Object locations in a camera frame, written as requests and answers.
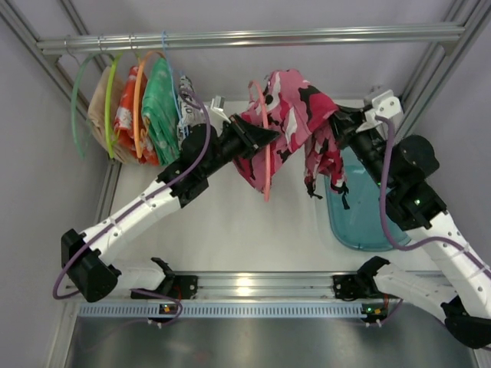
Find pink camouflage trousers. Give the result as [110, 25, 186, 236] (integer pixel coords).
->
[234, 69, 349, 209]

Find pink plastic hanger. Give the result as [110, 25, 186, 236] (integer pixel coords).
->
[247, 79, 272, 202]

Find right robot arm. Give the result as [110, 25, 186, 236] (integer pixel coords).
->
[330, 107, 490, 350]

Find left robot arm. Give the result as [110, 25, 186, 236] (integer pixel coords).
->
[61, 115, 279, 303]

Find orange plastic hanger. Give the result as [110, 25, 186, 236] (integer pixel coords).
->
[133, 51, 166, 159]

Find blue plastic hanger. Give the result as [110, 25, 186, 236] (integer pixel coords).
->
[161, 31, 189, 141]

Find lime plastic hanger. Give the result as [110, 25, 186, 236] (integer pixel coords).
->
[105, 51, 124, 159]

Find green plastic hanger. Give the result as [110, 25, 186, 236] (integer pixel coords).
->
[71, 52, 95, 159]

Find black white patterned garment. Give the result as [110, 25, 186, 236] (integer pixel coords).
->
[177, 74, 203, 146]

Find green patterned garment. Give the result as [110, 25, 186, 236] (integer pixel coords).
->
[141, 57, 180, 166]

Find teal plastic bin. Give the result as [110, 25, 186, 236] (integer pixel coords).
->
[325, 148, 392, 252]

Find orange patterned garment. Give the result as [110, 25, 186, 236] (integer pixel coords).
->
[114, 65, 160, 166]

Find beige garment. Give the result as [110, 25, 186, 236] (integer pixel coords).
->
[88, 67, 133, 164]

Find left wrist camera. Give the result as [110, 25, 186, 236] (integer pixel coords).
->
[209, 95, 231, 123]

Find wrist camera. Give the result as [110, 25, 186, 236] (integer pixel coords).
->
[357, 89, 404, 133]
[209, 95, 231, 123]

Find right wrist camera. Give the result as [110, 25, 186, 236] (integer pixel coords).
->
[357, 89, 404, 133]

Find aluminium hanging rail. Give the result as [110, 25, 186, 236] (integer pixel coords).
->
[36, 22, 465, 55]

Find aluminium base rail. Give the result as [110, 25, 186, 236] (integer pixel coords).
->
[63, 270, 453, 304]

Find grey slotted cable duct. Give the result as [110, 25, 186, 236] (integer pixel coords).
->
[78, 302, 367, 318]

